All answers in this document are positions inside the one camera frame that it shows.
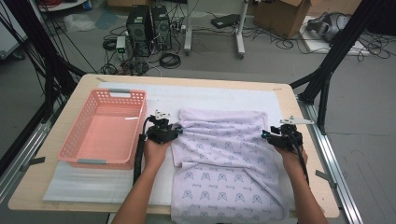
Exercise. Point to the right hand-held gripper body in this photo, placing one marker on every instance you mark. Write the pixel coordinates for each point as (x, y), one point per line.
(286, 140)

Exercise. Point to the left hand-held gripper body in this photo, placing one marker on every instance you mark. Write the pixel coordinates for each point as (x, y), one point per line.
(160, 133)

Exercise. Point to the lilac printed towel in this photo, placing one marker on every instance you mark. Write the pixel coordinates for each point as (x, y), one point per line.
(224, 161)

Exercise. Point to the pink plastic basket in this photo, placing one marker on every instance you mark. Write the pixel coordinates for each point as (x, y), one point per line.
(106, 137)

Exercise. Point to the person's left hand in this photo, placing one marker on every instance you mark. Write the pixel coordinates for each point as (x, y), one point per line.
(155, 155)

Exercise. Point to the person's right hand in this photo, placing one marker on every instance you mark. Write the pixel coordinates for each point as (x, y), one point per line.
(292, 163)

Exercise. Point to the white foam grid mat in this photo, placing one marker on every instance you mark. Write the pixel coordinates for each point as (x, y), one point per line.
(202, 96)

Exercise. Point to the white floor board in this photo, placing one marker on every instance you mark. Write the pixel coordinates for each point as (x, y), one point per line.
(314, 45)

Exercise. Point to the white metal stand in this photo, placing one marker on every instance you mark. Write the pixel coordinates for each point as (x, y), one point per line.
(187, 31)

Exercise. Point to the white power adapter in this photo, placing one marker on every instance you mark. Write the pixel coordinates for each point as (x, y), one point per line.
(120, 43)

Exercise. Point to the black computer tower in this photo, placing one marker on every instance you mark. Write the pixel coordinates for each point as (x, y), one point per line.
(162, 28)
(138, 31)

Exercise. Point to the large cardboard box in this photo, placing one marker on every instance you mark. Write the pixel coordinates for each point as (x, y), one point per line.
(280, 18)

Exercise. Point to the grey headset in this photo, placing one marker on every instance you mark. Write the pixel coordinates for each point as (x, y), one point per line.
(327, 26)

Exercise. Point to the flat black device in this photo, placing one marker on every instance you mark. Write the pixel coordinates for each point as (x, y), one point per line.
(225, 20)

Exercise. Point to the blue-grey sheet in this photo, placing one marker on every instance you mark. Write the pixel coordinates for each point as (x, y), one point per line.
(107, 20)

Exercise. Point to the clear plastic bag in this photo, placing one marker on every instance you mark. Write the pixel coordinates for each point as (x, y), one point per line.
(79, 22)

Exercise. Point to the round white table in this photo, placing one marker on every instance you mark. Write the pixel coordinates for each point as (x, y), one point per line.
(62, 6)

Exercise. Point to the white cabinet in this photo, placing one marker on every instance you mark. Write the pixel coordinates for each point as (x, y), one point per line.
(7, 40)

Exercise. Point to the aluminium rail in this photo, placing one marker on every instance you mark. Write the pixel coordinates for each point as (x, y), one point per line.
(23, 149)
(330, 161)

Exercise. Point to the black metal frame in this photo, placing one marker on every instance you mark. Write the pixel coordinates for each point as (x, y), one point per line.
(35, 31)
(342, 40)

